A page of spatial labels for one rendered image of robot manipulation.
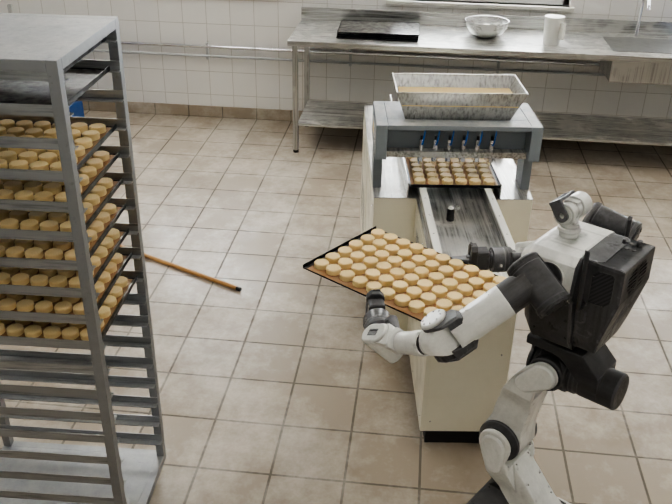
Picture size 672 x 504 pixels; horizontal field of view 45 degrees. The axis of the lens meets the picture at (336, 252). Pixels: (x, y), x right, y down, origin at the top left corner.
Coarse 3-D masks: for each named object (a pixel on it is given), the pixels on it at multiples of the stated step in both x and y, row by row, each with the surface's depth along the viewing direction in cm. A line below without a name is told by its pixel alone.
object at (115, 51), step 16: (112, 16) 237; (112, 48) 239; (112, 80) 244; (128, 112) 251; (128, 128) 252; (128, 144) 253; (128, 160) 256; (128, 192) 261; (144, 272) 277; (144, 288) 279; (144, 336) 288; (144, 352) 292; (160, 416) 307; (160, 432) 309; (160, 448) 313
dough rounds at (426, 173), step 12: (408, 168) 378; (420, 168) 373; (432, 168) 373; (444, 168) 373; (456, 168) 373; (468, 168) 374; (480, 168) 376; (420, 180) 360; (432, 180) 361; (444, 180) 361; (456, 180) 362; (468, 180) 366; (480, 180) 362; (492, 180) 362
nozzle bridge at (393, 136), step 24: (384, 120) 353; (408, 120) 353; (432, 120) 354; (456, 120) 354; (480, 120) 355; (504, 120) 355; (528, 120) 356; (384, 144) 351; (408, 144) 360; (432, 144) 361; (456, 144) 361; (480, 144) 361; (504, 144) 361; (528, 144) 355; (528, 168) 368
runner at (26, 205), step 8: (0, 200) 218; (8, 200) 218; (16, 200) 218; (24, 200) 218; (32, 200) 218; (0, 208) 219; (8, 208) 219; (16, 208) 219; (24, 208) 219; (32, 208) 219; (40, 208) 219; (48, 208) 218; (56, 208) 218; (64, 208) 218
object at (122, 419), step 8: (0, 416) 308; (8, 416) 308; (16, 416) 308; (24, 416) 308; (120, 416) 306; (128, 416) 306; (136, 416) 306; (144, 416) 306; (152, 416) 305; (120, 424) 305; (128, 424) 305; (136, 424) 305; (144, 424) 305; (152, 424) 305
